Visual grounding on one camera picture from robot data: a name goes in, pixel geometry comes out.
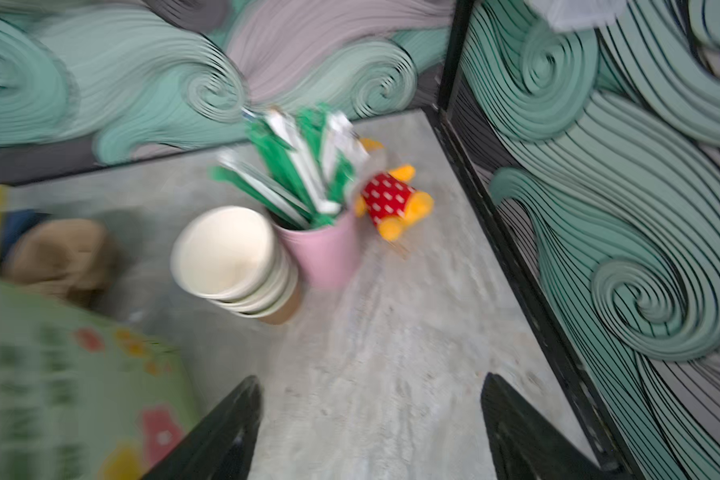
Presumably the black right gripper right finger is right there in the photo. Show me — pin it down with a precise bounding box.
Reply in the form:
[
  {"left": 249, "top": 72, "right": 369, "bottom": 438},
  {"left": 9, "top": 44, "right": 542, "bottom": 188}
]
[{"left": 480, "top": 373, "right": 612, "bottom": 480}]

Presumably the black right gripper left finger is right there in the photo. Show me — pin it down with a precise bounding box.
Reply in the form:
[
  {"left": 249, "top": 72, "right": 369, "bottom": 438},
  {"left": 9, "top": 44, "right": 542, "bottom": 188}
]
[{"left": 145, "top": 375, "right": 263, "bottom": 480}]

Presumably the white paper takeout bag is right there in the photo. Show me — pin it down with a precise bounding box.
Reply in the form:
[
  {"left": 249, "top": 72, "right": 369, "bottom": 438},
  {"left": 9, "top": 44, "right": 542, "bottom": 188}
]
[{"left": 0, "top": 281, "right": 201, "bottom": 479}]

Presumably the stack of green paper cups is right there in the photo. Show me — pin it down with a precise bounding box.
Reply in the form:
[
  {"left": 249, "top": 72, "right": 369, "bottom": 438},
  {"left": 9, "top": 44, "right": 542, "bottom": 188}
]
[{"left": 170, "top": 206, "right": 301, "bottom": 325}]

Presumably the pink straw holder cup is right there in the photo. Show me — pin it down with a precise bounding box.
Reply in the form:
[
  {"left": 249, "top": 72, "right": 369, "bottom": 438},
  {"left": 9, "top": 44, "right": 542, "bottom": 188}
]
[{"left": 268, "top": 211, "right": 361, "bottom": 290}]

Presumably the brown cup sleeve pile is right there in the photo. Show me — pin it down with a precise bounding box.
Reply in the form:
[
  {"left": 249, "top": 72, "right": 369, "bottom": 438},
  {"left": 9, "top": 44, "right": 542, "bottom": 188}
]
[{"left": 0, "top": 219, "right": 118, "bottom": 308}]

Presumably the red yellow plush toy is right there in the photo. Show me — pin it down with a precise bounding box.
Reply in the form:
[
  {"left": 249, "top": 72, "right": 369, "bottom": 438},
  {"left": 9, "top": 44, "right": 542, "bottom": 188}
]
[{"left": 355, "top": 138, "right": 434, "bottom": 242}]

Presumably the wrapped straws bundle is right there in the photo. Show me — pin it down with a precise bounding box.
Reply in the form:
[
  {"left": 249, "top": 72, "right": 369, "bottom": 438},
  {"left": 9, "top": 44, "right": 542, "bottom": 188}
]
[{"left": 210, "top": 106, "right": 384, "bottom": 231}]

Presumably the navy blue napkin stack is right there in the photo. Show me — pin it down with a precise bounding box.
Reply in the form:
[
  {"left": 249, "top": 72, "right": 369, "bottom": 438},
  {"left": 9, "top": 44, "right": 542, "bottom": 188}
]
[{"left": 0, "top": 209, "right": 49, "bottom": 265}]

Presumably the black corner frame post right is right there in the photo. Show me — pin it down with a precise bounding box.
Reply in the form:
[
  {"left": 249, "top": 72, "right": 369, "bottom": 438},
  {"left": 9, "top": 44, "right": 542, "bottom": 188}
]
[{"left": 429, "top": 1, "right": 644, "bottom": 479}]

